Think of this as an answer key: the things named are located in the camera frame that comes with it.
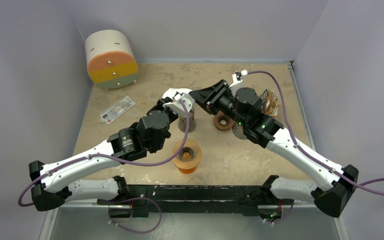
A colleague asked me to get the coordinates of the white paper coffee filter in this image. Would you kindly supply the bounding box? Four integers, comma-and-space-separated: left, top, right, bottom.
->
162, 88, 192, 100

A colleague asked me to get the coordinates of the clear ribbed glass dripper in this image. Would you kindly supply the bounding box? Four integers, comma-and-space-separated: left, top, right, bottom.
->
175, 138, 201, 163

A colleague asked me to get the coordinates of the light wooden dripper ring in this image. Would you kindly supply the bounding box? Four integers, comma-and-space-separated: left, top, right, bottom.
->
172, 139, 203, 170

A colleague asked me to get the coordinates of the clear plastic filter packet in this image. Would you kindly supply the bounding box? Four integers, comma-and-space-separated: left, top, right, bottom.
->
99, 96, 136, 125

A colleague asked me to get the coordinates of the orange glass carafe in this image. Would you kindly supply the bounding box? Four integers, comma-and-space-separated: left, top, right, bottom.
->
177, 166, 197, 174

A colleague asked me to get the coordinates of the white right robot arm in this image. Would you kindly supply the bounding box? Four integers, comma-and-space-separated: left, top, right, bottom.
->
189, 80, 359, 218

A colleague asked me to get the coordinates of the orange coffee filter box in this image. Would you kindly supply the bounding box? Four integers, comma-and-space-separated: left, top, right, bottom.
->
260, 88, 279, 118

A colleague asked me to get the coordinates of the grey glass carafe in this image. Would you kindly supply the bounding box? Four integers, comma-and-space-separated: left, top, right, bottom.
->
177, 107, 197, 133

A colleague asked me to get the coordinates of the white round drawer cabinet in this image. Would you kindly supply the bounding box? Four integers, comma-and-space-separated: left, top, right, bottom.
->
84, 29, 139, 90

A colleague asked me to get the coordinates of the dark wooden dripper ring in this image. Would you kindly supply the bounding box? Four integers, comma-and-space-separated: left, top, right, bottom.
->
213, 112, 235, 131

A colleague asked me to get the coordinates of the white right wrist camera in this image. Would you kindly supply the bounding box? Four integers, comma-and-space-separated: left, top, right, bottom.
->
229, 69, 248, 92

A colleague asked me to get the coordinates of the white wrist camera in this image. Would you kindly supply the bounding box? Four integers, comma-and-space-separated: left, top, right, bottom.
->
229, 69, 248, 92
163, 93, 195, 119

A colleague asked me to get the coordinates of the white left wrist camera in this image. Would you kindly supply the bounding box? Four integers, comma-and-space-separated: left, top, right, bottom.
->
163, 93, 195, 119

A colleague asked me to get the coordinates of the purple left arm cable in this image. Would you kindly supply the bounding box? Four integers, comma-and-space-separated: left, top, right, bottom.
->
17, 99, 192, 208

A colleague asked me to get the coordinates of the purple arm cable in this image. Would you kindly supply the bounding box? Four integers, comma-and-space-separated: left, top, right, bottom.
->
17, 99, 192, 208
246, 70, 384, 198

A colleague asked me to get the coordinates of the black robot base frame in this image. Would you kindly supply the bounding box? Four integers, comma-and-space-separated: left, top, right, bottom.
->
97, 176, 293, 219

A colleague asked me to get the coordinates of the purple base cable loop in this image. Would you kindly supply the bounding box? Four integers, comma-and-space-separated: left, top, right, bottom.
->
107, 197, 163, 234

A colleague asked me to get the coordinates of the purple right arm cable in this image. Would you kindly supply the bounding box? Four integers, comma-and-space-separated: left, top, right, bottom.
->
246, 70, 384, 198

